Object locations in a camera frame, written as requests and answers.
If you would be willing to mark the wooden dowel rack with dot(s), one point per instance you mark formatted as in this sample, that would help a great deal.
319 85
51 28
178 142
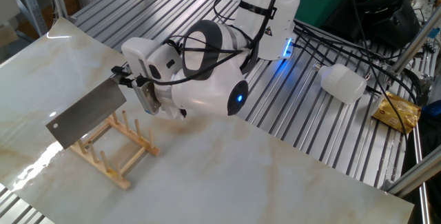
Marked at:
103 171

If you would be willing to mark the white plastic bottle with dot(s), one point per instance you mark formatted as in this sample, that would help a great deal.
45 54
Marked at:
344 84

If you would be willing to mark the white box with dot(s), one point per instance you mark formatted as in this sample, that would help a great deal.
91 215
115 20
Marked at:
8 3

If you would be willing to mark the blue object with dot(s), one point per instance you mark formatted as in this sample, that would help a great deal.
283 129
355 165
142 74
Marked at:
432 108

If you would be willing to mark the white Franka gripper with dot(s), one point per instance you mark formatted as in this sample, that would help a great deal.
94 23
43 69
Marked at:
138 55

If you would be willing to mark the marble pattern table mat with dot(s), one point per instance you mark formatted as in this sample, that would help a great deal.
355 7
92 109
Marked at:
206 169

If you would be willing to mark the perforated steel shelf upright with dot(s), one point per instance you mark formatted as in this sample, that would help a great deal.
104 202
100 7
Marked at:
31 7

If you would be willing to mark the gold foil packet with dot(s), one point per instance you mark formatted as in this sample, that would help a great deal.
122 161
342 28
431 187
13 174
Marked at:
396 113

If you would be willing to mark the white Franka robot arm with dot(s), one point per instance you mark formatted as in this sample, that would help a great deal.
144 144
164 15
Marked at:
213 93

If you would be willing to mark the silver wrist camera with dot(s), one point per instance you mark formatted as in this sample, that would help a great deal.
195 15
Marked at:
146 98

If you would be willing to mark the steel cleaver knife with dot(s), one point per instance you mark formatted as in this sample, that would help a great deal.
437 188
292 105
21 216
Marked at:
86 113

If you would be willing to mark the black bag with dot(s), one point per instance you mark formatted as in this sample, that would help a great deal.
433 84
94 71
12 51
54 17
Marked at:
389 24

